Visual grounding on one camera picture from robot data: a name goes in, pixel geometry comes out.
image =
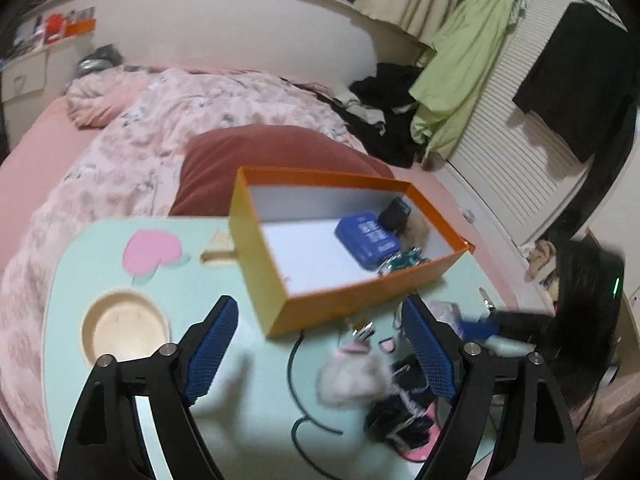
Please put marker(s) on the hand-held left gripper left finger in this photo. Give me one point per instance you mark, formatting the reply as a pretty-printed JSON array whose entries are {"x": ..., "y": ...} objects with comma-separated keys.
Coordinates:
[{"x": 212, "y": 350}]

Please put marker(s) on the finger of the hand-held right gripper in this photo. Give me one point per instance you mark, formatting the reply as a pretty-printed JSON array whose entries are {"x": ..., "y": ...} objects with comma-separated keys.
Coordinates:
[
  {"x": 477, "y": 329},
  {"x": 505, "y": 347}
]

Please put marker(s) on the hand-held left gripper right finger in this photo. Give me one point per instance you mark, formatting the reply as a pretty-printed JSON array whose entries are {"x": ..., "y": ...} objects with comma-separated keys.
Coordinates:
[{"x": 430, "y": 355}]

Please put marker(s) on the black lace garment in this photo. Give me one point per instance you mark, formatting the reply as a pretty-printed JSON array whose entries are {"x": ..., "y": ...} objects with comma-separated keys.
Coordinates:
[{"x": 395, "y": 415}]

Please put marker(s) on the orange cardboard box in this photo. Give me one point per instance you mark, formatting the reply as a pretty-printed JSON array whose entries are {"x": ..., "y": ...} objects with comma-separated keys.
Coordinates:
[{"x": 260, "y": 285}]

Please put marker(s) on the white fluffy pompom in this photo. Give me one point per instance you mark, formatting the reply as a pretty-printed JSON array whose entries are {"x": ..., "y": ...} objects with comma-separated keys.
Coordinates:
[{"x": 350, "y": 380}]

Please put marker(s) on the red container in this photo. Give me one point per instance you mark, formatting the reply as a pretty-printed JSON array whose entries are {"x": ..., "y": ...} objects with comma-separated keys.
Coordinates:
[{"x": 54, "y": 25}]

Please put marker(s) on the small pink trinket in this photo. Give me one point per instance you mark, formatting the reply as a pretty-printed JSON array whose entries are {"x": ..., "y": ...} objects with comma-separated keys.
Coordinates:
[{"x": 386, "y": 344}]

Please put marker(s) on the beige crumpled cloth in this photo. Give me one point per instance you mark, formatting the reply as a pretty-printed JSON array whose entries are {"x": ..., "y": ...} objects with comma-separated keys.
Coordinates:
[{"x": 542, "y": 260}]

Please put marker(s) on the teal beaded trinket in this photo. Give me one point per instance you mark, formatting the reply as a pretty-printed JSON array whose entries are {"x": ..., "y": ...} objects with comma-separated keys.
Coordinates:
[{"x": 400, "y": 261}]

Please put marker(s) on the beige fluffy pompom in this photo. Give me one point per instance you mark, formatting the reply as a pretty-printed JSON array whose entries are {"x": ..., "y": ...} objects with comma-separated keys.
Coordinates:
[{"x": 417, "y": 230}]

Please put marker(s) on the blue tin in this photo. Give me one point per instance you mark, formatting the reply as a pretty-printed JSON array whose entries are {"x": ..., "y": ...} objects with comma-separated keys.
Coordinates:
[{"x": 365, "y": 240}]

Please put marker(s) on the small black case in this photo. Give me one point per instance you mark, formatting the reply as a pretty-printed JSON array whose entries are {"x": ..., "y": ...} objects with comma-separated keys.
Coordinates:
[{"x": 392, "y": 215}]

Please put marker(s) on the white louvered closet door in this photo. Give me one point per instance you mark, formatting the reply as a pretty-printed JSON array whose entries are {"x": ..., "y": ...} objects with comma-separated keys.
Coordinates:
[{"x": 505, "y": 160}]

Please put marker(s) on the dark red pillow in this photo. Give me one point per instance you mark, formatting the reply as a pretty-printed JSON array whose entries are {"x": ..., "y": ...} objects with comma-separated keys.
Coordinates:
[{"x": 260, "y": 155}]

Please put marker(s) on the black clothes pile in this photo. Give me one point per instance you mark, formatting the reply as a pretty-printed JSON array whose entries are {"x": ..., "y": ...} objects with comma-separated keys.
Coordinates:
[{"x": 390, "y": 130}]

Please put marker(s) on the pink floral comforter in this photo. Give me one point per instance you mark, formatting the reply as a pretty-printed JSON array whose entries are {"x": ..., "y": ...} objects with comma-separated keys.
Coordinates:
[{"x": 150, "y": 125}]

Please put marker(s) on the black hanging garment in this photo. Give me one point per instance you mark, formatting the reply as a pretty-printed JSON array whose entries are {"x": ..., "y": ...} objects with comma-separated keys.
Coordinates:
[{"x": 575, "y": 85}]

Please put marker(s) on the light green hanging garment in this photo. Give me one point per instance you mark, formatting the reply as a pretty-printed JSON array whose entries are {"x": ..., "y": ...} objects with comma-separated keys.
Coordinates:
[{"x": 460, "y": 60}]

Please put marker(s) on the grey coiled object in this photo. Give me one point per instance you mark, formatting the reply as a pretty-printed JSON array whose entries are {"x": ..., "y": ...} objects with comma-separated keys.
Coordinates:
[{"x": 97, "y": 60}]

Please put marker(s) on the white curved headboard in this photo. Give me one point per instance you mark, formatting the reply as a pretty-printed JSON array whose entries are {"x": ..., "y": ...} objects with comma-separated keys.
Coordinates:
[{"x": 225, "y": 25}]

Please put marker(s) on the white nightstand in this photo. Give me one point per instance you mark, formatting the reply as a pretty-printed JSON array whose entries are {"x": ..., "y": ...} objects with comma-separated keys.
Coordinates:
[{"x": 30, "y": 75}]

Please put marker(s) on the small orange box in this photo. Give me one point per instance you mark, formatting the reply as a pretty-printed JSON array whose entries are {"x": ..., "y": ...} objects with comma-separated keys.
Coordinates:
[{"x": 80, "y": 27}]

